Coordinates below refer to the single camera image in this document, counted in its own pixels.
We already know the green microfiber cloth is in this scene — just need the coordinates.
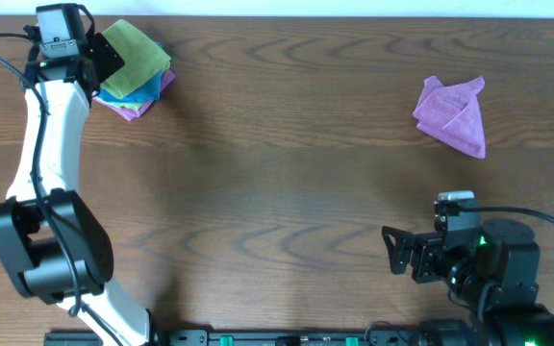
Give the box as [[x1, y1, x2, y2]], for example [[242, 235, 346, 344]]
[[101, 19, 171, 99]]

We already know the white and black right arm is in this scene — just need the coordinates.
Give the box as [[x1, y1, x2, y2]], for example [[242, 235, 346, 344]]
[[382, 216, 554, 346]]

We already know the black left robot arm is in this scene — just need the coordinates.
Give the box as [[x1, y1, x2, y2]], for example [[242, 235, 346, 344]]
[[0, 33, 161, 345]]

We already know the folded green cloth in stack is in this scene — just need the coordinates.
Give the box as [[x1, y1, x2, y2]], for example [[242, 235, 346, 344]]
[[112, 102, 144, 111]]

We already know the folded blue cloth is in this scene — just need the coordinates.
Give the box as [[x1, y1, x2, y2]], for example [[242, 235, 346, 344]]
[[96, 41, 164, 112]]

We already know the folded purple cloth in stack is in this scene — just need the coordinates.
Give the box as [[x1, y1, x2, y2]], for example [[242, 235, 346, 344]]
[[91, 69, 177, 122]]

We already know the crumpled purple cloth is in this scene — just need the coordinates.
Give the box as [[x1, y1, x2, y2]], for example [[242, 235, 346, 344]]
[[413, 76, 486, 160]]

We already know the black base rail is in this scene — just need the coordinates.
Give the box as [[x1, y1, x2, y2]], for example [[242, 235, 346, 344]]
[[42, 328, 432, 346]]

